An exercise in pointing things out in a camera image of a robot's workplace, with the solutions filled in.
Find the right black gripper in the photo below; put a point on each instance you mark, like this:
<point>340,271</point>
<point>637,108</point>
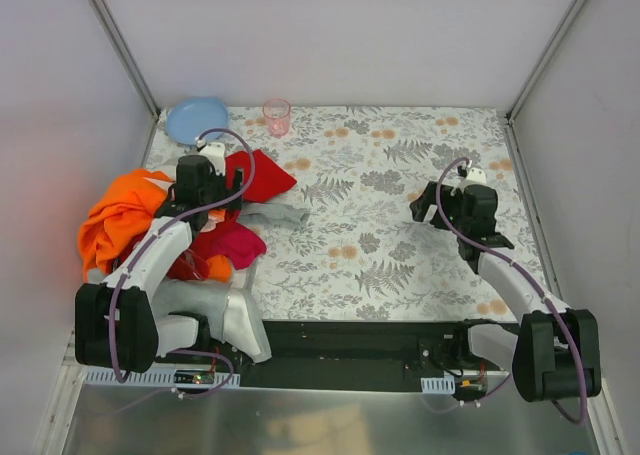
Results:
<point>439,203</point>

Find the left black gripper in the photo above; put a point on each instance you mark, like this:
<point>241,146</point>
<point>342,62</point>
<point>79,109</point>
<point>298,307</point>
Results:
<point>230,187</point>

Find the red cloth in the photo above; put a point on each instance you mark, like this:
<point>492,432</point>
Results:
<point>269,181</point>

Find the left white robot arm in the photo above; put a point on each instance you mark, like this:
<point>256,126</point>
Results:
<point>114,323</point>

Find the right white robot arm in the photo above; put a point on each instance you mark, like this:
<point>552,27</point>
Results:
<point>556,354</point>

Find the small grey cloth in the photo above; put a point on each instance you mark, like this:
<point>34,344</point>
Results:
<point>273,214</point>

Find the magenta cloth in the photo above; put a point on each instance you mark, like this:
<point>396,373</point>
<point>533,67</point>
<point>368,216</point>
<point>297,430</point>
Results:
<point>240,245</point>

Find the orange cloth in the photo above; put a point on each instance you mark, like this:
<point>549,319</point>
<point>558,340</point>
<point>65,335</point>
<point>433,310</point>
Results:
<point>121,219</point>

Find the light grey cloth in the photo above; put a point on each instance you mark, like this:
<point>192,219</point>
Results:
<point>231,313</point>

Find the floral tablecloth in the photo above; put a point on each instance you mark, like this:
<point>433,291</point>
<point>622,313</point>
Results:
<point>360,255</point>

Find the pink transparent cup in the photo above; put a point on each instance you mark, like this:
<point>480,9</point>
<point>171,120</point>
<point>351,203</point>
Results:
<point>276,113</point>

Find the blue plastic plate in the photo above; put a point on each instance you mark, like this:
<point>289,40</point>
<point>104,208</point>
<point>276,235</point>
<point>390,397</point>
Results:
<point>189,119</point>

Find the right white cable duct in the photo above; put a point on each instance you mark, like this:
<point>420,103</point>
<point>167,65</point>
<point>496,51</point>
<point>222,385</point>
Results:
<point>438,385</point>

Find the white cable duct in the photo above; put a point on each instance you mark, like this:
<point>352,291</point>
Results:
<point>438,385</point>
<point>165,378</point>

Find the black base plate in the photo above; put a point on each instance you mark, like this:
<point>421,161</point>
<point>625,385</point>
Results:
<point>359,356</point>

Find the left white cable duct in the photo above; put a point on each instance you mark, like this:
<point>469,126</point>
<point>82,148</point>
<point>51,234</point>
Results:
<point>165,378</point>

